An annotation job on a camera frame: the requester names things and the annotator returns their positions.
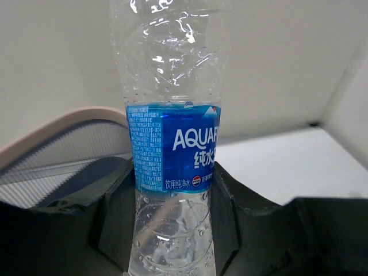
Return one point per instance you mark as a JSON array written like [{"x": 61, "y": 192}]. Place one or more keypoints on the grey mesh waste bin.
[{"x": 35, "y": 165}]

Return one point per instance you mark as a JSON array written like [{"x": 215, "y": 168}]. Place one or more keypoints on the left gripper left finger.
[{"x": 69, "y": 237}]

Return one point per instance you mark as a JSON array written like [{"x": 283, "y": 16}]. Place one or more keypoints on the clear bottle blue label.
[{"x": 171, "y": 58}]

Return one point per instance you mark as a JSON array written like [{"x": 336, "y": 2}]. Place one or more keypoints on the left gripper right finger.
[{"x": 308, "y": 236}]

